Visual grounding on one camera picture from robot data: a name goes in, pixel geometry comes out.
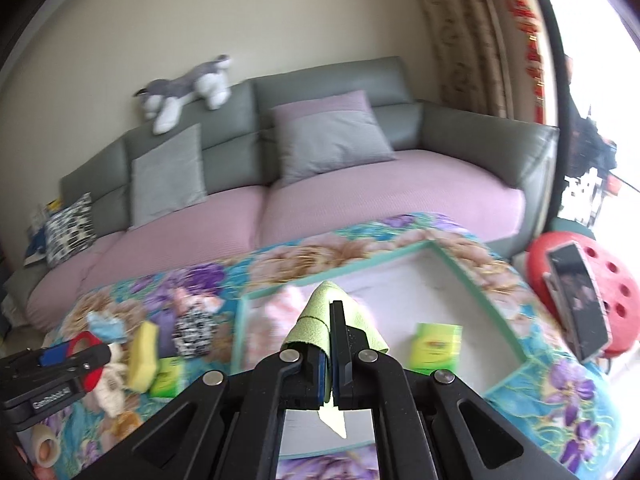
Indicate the yellow sponge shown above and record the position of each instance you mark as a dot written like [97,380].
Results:
[142,357]

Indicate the patterned beige curtain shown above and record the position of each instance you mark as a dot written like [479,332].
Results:
[470,35]

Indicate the husky plush toy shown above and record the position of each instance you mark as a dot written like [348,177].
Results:
[200,82]

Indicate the leopard print scrunchie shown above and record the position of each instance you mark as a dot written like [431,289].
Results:
[195,332]

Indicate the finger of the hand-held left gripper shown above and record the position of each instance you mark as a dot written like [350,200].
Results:
[92,356]

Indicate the pink sofa cover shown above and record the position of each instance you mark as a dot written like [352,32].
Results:
[375,195]

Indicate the purple sachet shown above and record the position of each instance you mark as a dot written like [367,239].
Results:
[165,327]

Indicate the blue face mask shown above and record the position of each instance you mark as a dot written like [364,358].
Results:
[105,327]

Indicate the red tape roll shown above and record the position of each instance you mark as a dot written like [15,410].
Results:
[91,382]

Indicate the smartphone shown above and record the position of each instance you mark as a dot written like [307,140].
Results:
[580,300]

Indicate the small grey pillow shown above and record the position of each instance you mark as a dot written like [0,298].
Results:
[167,180]

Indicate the cream lace cloth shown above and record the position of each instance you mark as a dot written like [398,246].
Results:
[111,385]

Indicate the grey sofa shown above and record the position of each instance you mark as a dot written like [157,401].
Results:
[450,130]

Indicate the large grey pink pillow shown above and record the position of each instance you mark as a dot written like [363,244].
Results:
[330,140]

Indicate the green cloth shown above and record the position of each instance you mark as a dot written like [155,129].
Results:
[317,325]

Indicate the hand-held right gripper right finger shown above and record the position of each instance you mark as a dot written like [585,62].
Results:
[340,377]

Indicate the clear tape roll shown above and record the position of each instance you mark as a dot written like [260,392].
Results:
[44,447]

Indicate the black white patterned pillow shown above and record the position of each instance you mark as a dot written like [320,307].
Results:
[70,230]

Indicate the red plastic stool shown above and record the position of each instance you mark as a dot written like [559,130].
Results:
[620,280]

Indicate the green tissue packet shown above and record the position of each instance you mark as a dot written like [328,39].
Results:
[435,347]
[167,377]

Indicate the pink frilly scrunchie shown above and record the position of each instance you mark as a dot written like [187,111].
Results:
[195,300]

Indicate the floral blanket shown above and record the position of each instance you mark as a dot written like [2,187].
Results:
[555,390]

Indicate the teal framed white tray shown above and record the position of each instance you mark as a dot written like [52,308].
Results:
[450,300]

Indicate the black metal rack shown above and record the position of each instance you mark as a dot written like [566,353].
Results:
[590,145]

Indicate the red hanging decoration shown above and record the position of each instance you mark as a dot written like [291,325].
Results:
[527,15]

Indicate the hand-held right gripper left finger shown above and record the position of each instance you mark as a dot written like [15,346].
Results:
[312,377]

